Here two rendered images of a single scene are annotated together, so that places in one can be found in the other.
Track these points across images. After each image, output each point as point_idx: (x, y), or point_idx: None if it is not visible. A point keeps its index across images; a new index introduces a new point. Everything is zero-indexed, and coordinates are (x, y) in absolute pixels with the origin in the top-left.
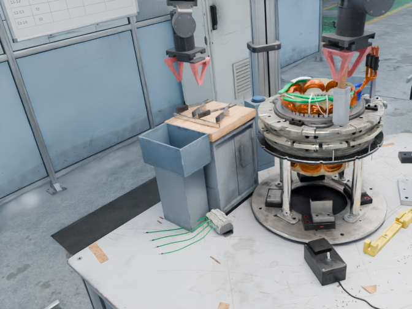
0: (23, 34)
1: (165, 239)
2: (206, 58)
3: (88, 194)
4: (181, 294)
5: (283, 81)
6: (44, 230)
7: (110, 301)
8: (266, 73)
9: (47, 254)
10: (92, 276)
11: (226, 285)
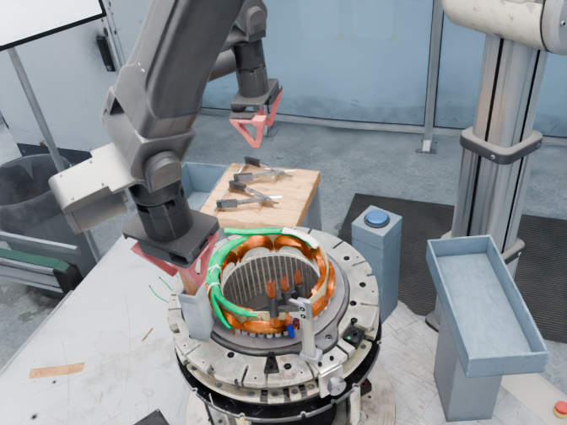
0: None
1: (174, 278)
2: (256, 119)
3: (443, 177)
4: (94, 327)
5: None
6: (359, 183)
7: (82, 281)
8: (471, 189)
9: (329, 209)
10: (112, 252)
11: (109, 358)
